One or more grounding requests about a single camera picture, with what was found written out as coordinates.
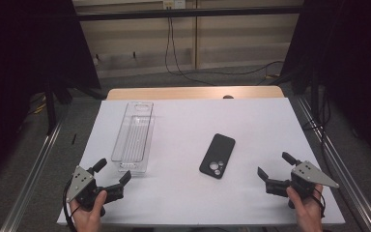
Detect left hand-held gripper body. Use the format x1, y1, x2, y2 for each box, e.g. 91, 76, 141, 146
66, 165, 126, 217

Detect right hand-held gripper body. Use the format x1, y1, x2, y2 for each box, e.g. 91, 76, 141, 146
265, 159, 340, 209

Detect black phone case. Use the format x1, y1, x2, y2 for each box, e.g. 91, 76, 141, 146
198, 132, 237, 180

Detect person's left hand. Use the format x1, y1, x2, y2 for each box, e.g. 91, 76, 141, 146
70, 190, 108, 232

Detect person's right hand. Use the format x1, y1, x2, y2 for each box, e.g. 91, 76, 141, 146
285, 184, 325, 232

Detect clear plastic tray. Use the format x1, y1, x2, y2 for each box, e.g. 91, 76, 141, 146
117, 115, 157, 177
110, 101, 155, 163

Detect white table mat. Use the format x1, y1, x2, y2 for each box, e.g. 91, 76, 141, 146
56, 98, 347, 226

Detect black stand leg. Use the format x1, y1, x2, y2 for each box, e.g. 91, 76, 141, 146
43, 79, 59, 135

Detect wooden table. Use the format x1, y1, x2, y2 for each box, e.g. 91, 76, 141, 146
105, 84, 285, 102

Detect black curtain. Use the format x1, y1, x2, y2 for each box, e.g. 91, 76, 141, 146
0, 0, 101, 187
281, 0, 371, 170

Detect black horizontal bar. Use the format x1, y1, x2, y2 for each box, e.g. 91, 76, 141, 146
76, 5, 303, 22

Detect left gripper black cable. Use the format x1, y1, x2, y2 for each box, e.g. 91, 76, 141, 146
62, 179, 79, 232

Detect metal floor rail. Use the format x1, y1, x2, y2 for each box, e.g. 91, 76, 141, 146
295, 96, 371, 232
0, 118, 65, 232

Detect black floor cable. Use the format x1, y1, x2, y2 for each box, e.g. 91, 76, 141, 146
301, 89, 333, 169

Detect yellow cable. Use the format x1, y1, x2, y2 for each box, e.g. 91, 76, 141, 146
32, 96, 47, 115

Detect black hanging cable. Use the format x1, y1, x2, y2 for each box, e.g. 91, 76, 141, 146
164, 16, 285, 87

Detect wall socket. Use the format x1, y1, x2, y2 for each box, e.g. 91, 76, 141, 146
162, 0, 187, 11

